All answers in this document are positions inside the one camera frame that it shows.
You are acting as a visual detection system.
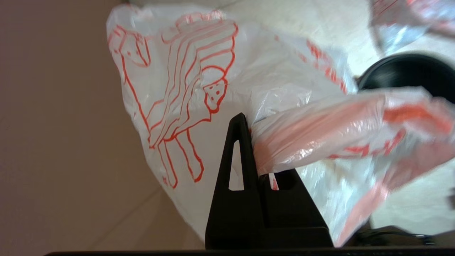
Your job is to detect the white garbage bag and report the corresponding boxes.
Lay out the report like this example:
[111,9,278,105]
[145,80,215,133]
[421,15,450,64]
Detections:
[370,0,455,54]

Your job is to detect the white liner bag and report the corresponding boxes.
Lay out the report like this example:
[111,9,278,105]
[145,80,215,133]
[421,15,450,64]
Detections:
[106,4,455,247]

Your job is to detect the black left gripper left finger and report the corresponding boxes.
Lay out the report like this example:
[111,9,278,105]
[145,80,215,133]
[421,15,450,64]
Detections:
[205,113,265,231]

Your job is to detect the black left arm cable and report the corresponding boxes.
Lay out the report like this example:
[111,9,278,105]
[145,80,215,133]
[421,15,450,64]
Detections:
[355,228,438,247]

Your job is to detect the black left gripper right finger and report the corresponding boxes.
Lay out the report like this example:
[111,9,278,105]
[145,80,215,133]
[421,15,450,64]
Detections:
[259,169,328,230]

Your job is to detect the black trash bin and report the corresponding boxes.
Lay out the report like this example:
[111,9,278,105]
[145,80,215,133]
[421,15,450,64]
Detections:
[357,53,455,103]

